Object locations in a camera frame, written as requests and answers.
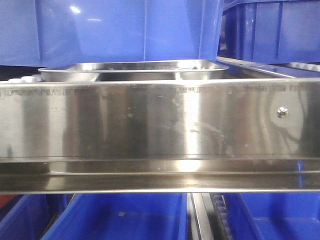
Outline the roller track lower shelf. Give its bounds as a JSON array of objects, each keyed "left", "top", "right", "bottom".
[{"left": 187, "top": 192, "right": 233, "bottom": 240}]

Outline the blue bin lower right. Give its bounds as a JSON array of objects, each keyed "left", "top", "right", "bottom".
[{"left": 223, "top": 192, "right": 320, "bottom": 240}]

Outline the large blue plastic bin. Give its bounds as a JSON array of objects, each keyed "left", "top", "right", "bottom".
[{"left": 0, "top": 0, "right": 224, "bottom": 67}]

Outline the silver rail screw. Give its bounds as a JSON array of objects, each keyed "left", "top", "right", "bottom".
[{"left": 276, "top": 106, "right": 289, "bottom": 119}]

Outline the stainless steel shelf front rail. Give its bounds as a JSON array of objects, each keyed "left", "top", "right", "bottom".
[{"left": 0, "top": 78, "right": 320, "bottom": 194}]

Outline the blue bin lower middle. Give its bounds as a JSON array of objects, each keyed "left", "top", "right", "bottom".
[{"left": 42, "top": 193, "right": 187, "bottom": 240}]

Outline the silver metal tray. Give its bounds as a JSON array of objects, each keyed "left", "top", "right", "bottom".
[{"left": 38, "top": 59, "right": 229, "bottom": 82}]

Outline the blue bin upper right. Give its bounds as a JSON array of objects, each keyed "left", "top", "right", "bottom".
[{"left": 218, "top": 0, "right": 320, "bottom": 64}]

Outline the blue bin lower left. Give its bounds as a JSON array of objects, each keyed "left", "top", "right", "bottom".
[{"left": 0, "top": 194, "right": 72, "bottom": 240}]

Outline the white roller track left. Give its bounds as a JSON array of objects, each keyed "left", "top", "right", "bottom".
[{"left": 7, "top": 74, "right": 43, "bottom": 84}]

